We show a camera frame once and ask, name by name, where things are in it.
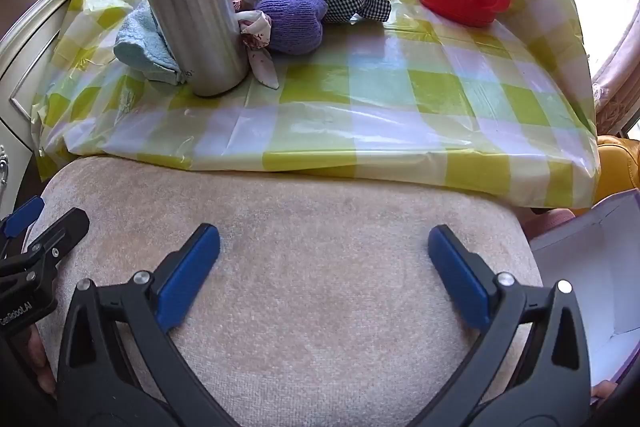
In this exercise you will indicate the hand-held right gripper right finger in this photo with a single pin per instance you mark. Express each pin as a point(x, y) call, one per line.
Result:
point(460, 277)

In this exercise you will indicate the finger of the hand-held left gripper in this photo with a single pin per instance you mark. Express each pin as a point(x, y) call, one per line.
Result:
point(22, 214)
point(62, 234)

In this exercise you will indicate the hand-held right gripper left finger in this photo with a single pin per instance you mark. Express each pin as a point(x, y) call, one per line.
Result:
point(187, 277)

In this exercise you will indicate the purple knit sock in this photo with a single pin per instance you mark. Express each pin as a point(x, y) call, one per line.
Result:
point(292, 24)

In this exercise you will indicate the person's left hand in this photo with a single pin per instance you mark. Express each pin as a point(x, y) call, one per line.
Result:
point(41, 357)

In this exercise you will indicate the white cabinet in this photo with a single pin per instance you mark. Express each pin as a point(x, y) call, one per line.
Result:
point(30, 57)

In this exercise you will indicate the yellow leather armchair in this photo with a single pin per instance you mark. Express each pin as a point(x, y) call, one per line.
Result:
point(620, 162)

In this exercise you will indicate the light blue towel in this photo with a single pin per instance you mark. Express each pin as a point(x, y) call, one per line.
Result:
point(142, 42)

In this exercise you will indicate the white red floral cloth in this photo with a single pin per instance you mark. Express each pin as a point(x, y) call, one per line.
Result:
point(260, 52)

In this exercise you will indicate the silver metal thermos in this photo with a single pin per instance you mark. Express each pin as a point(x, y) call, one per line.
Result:
point(185, 7)

